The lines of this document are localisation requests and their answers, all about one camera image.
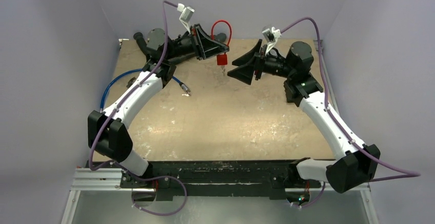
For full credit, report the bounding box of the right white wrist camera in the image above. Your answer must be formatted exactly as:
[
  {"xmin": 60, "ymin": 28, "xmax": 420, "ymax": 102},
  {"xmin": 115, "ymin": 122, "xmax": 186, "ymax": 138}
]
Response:
[{"xmin": 262, "ymin": 27, "xmax": 282, "ymax": 55}]

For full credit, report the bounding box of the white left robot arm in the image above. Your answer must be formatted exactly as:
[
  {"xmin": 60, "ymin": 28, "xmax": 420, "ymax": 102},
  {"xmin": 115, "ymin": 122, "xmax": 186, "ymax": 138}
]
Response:
[{"xmin": 87, "ymin": 24, "xmax": 230, "ymax": 188}]

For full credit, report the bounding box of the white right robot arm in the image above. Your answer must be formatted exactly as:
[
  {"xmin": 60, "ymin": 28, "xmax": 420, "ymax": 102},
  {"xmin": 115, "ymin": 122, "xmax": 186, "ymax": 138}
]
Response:
[{"xmin": 227, "ymin": 40, "xmax": 381, "ymax": 193}]

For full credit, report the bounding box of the red cable lock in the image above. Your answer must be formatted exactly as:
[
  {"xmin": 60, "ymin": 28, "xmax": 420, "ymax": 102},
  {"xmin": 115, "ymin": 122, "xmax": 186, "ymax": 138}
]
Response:
[{"xmin": 210, "ymin": 19, "xmax": 233, "ymax": 68}]

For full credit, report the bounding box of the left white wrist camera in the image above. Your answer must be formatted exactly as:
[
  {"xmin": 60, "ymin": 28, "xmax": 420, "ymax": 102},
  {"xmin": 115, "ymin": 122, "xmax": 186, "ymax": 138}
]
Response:
[{"xmin": 177, "ymin": 3, "xmax": 195, "ymax": 34}]

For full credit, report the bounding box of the aluminium frame rail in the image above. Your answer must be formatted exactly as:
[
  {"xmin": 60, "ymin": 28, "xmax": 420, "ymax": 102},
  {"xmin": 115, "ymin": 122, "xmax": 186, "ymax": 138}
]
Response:
[{"xmin": 61, "ymin": 168, "xmax": 155, "ymax": 223}]

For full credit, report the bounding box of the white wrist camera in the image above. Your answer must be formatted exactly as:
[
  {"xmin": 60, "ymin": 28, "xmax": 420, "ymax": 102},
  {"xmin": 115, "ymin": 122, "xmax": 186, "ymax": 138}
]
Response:
[
  {"xmin": 177, "ymin": 3, "xmax": 195, "ymax": 34},
  {"xmin": 262, "ymin": 27, "xmax": 282, "ymax": 55}
]

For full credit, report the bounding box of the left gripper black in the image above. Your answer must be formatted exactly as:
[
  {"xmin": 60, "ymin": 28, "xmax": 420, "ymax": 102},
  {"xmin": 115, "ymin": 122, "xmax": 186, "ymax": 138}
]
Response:
[{"xmin": 165, "ymin": 24, "xmax": 229, "ymax": 61}]

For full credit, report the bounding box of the black corrugated hose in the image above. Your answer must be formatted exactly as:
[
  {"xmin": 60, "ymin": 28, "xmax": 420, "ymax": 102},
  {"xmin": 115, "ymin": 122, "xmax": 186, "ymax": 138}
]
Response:
[{"xmin": 132, "ymin": 31, "xmax": 227, "ymax": 58}]

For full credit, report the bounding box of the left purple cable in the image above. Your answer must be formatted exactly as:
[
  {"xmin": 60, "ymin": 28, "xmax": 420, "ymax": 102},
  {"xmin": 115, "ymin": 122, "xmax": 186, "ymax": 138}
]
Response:
[{"xmin": 89, "ymin": 1, "xmax": 188, "ymax": 217}]

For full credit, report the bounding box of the blue hose with metal fitting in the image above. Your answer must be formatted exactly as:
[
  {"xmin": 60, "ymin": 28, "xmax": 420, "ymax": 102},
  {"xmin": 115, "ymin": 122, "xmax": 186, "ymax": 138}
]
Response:
[{"xmin": 99, "ymin": 68, "xmax": 192, "ymax": 111}]

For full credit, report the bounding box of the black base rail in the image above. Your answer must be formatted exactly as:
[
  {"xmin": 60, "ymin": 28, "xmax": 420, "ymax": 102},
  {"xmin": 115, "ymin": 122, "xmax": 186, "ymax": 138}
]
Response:
[{"xmin": 120, "ymin": 160, "xmax": 322, "ymax": 201}]

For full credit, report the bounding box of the small key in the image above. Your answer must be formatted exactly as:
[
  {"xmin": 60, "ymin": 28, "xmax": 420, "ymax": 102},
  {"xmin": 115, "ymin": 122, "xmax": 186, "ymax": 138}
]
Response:
[{"xmin": 221, "ymin": 66, "xmax": 226, "ymax": 76}]

